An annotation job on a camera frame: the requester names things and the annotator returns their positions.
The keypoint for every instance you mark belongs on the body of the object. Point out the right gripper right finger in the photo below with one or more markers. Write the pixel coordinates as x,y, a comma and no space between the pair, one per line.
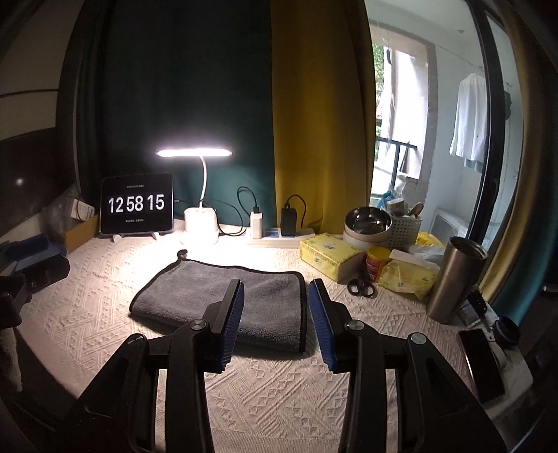
348,344

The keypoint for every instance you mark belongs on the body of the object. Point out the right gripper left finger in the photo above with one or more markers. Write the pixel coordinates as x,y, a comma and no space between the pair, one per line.
203,345

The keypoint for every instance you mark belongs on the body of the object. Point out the black scissors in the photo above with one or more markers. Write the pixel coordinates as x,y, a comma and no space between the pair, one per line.
362,286

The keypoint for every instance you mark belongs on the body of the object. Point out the cardboard box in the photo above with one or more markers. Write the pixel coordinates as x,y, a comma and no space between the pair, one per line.
80,234

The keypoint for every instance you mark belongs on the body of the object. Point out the white textured tablecloth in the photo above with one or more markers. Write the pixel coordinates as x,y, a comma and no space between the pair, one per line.
266,400

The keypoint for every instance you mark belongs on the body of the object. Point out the yellow wet wipes pack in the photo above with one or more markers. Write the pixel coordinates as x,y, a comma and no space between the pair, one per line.
403,277

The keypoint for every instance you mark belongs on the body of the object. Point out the yellow tissue box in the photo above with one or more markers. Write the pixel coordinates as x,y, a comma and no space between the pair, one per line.
331,256

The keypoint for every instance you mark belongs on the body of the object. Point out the yellow red can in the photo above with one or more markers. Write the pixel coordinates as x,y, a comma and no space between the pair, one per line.
377,258

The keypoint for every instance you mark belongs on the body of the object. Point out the steel bowl on stack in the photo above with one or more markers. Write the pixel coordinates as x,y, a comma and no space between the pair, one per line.
367,226

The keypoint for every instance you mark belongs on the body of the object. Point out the tablet showing clock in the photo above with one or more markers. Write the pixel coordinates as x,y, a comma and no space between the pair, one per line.
136,204

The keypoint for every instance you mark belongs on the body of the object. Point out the white perforated basket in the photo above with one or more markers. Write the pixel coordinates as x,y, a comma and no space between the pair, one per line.
404,231

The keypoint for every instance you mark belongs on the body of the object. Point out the stainless steel tumbler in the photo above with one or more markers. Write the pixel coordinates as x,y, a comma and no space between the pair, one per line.
461,268

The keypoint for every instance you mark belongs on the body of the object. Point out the white charger adapter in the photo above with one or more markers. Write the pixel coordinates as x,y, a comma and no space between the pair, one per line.
256,224

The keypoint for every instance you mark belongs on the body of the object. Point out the black smartphone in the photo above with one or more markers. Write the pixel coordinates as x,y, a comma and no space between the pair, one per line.
482,365

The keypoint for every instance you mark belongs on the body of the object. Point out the black power bank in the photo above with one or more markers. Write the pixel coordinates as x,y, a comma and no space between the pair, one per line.
288,224

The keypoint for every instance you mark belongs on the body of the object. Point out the right yellow teal curtain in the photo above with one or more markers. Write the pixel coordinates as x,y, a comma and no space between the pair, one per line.
528,242

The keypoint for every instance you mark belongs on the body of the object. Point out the dark green curtain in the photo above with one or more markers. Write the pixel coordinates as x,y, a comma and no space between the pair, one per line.
182,87

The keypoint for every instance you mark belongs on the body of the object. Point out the white hanging shirt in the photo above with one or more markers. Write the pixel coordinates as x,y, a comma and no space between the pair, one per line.
469,140

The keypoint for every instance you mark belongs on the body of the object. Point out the mustard yellow curtain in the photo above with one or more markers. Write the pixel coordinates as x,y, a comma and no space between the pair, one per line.
324,107

